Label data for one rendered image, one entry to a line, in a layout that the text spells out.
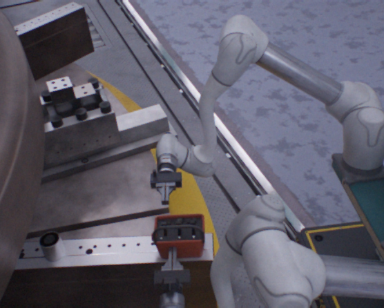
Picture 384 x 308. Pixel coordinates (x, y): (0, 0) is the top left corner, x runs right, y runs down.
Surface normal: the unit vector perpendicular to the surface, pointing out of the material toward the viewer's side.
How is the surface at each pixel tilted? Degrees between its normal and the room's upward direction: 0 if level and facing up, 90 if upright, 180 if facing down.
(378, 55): 0
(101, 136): 90
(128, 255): 0
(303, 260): 29
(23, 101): 4
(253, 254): 48
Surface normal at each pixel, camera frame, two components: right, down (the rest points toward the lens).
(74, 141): 0.37, 0.60
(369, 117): -0.08, -0.67
